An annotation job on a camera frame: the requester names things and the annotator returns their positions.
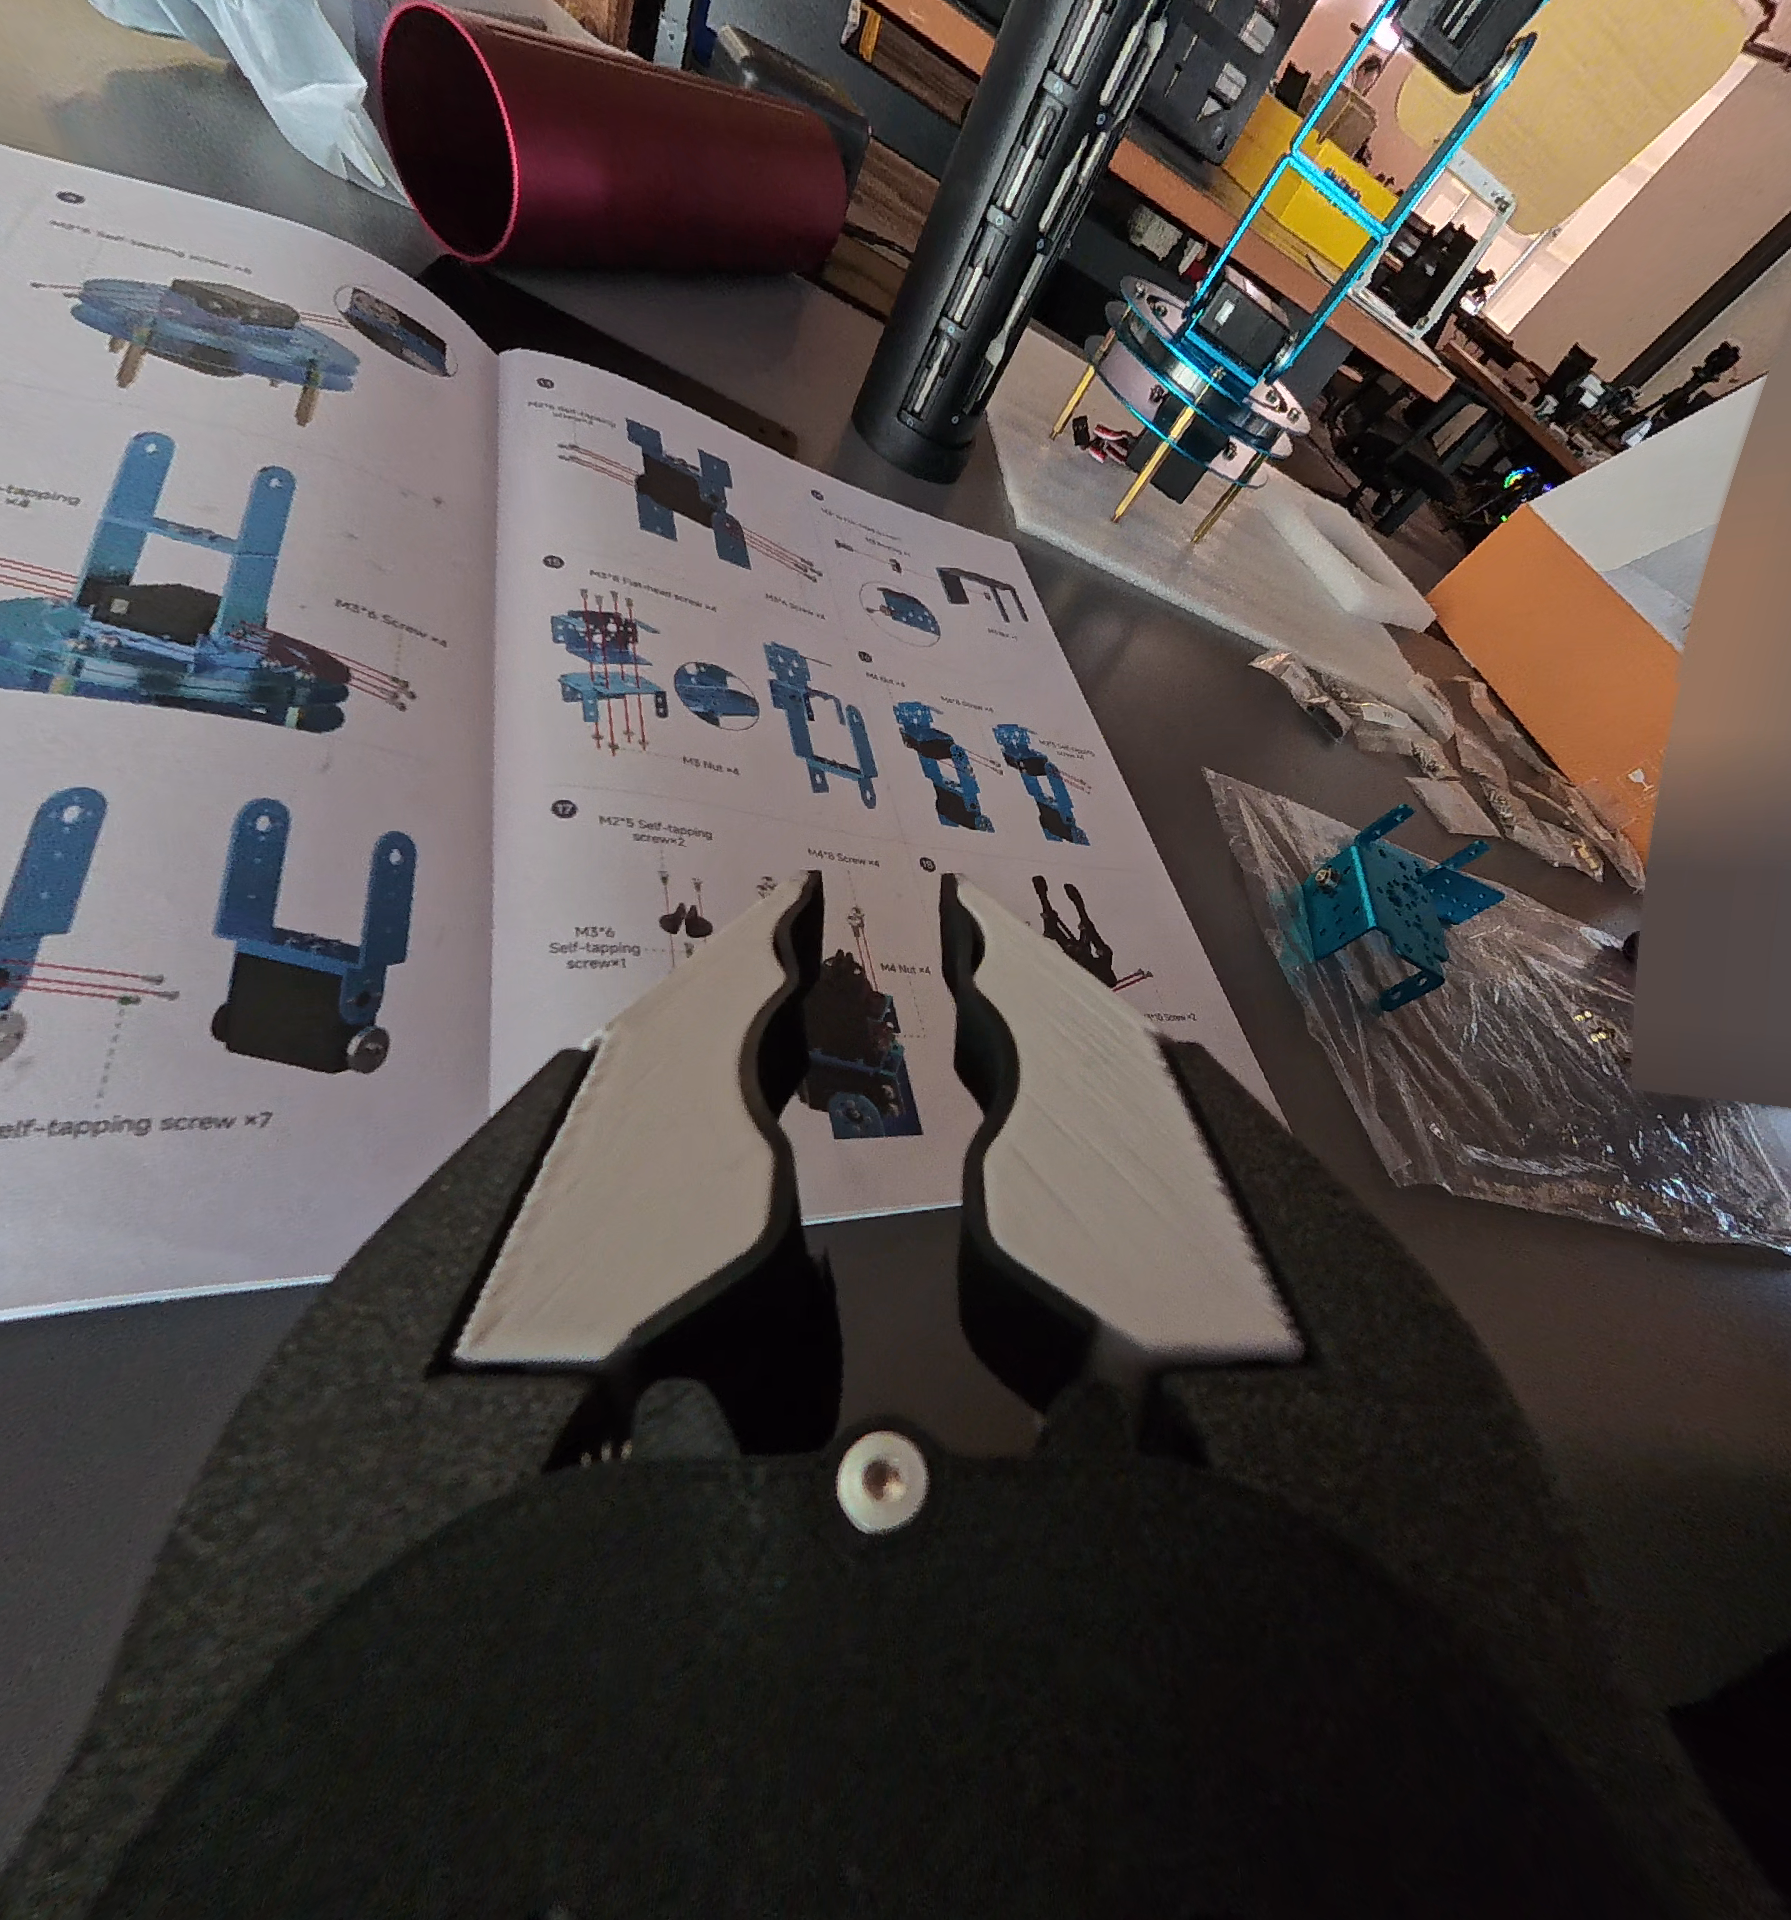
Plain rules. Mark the pile of small screw bags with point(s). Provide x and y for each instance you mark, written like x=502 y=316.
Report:
x=1466 y=809

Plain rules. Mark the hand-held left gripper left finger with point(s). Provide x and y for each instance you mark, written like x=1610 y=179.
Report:
x=627 y=1201

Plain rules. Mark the wooden workbench table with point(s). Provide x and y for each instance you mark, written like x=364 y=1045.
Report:
x=1396 y=354

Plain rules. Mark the beige acoustic panel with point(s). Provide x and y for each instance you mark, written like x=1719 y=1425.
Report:
x=1587 y=120

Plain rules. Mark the white foam sheet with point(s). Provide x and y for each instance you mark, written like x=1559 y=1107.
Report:
x=1074 y=511

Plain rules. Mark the blue toy robot arm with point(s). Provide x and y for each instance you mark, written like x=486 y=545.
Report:
x=1239 y=325

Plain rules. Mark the red fabric roll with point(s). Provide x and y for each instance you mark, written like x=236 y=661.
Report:
x=655 y=163

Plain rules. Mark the white plastic wrap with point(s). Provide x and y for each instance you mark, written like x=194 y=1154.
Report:
x=294 y=91

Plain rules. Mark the black patterned bottle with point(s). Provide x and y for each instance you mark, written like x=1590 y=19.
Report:
x=911 y=405

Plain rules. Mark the assembly instruction booklet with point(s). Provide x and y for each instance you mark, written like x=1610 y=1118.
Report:
x=415 y=497

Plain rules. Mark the orange cardboard box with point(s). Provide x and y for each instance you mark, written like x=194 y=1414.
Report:
x=1539 y=643

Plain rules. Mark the dark desk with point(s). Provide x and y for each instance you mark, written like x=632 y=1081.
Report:
x=1436 y=1427

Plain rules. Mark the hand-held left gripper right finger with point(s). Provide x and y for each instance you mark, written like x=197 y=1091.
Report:
x=1136 y=1201

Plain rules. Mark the large clear plastic bag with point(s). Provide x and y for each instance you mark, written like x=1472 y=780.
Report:
x=1558 y=1110

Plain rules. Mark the black compartment case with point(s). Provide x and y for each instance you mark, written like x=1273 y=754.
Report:
x=1210 y=76

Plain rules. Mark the yellow storage bin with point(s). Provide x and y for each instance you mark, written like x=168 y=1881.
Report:
x=1255 y=159

